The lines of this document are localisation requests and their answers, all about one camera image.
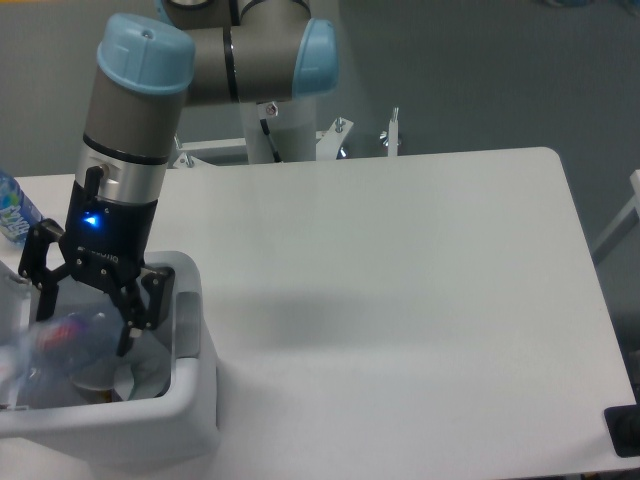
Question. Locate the white paper wrapper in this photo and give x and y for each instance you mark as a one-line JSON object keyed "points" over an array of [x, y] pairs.
{"points": [[140, 374]]}

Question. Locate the crushed clear plastic bottle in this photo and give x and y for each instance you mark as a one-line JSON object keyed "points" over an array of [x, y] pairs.
{"points": [[37, 363]]}

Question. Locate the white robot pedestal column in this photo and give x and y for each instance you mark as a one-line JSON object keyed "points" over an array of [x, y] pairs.
{"points": [[293, 132]]}

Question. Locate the white plastic trash can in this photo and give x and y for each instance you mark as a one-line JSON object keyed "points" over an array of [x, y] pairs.
{"points": [[182, 422]]}

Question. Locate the blue labelled water bottle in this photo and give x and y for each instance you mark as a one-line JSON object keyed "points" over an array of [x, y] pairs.
{"points": [[18, 212]]}

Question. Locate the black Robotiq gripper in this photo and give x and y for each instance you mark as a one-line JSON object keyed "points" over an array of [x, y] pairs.
{"points": [[103, 246]]}

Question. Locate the white metal base frame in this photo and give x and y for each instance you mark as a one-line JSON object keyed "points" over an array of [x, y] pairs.
{"points": [[330, 145]]}

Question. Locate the black clamp at table edge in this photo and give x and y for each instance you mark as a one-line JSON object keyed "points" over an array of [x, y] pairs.
{"points": [[623, 426]]}

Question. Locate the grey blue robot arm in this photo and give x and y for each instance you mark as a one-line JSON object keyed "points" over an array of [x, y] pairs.
{"points": [[148, 70]]}

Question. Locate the white frame at right edge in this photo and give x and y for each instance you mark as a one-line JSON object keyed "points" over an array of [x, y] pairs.
{"points": [[622, 223]]}

